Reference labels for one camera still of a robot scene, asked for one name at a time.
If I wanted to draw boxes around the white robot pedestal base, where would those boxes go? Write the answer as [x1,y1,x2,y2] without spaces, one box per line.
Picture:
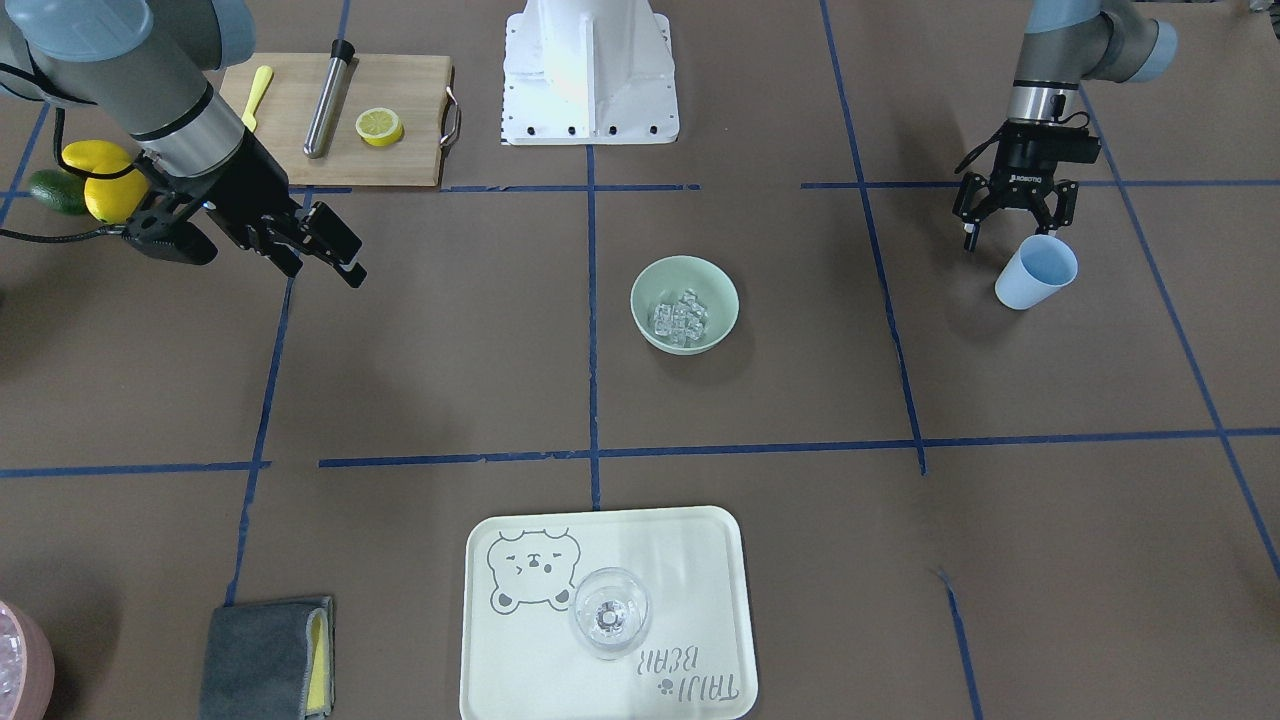
[500,1,681,147]

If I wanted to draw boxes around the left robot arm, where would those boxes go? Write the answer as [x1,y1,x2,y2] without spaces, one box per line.
[952,1,1179,252]

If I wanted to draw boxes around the green ceramic bowl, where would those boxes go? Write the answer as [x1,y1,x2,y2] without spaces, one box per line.
[630,255,741,356]

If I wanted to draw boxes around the yellow plastic knife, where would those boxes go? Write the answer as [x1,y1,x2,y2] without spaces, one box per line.
[241,65,274,132]

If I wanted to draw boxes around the ice cubes in bowl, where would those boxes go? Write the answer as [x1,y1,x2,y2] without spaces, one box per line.
[649,288,710,348]

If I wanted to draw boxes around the lemon half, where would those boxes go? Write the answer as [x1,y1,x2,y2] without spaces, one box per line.
[355,108,404,147]

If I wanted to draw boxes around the clear wine glass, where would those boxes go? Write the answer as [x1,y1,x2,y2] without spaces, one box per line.
[571,568,652,661]

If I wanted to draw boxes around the metal muddler rod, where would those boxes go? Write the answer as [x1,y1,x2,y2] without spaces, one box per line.
[302,38,356,159]

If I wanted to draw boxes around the cream bear tray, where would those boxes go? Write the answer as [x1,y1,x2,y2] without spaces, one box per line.
[460,506,759,719]

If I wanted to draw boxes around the yellow lemon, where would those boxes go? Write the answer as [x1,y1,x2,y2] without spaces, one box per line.
[83,170,150,225]
[60,138,133,179]

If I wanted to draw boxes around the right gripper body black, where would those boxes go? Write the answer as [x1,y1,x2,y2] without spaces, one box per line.
[122,135,302,266]

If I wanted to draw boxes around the pink bowl with ice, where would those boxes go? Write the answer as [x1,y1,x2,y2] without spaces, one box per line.
[1,601,56,719]

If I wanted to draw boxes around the wooden cutting board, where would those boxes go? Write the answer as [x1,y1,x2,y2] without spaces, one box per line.
[220,53,460,188]

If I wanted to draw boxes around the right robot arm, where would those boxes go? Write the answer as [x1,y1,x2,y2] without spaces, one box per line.
[3,1,367,287]

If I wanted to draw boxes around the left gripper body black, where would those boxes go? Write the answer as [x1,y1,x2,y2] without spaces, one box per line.
[952,120,1101,225]

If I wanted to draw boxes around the green avocado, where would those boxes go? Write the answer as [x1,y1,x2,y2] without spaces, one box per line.
[27,168,90,217]

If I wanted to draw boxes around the light blue plastic cup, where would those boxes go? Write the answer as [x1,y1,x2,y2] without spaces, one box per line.
[995,234,1079,311]

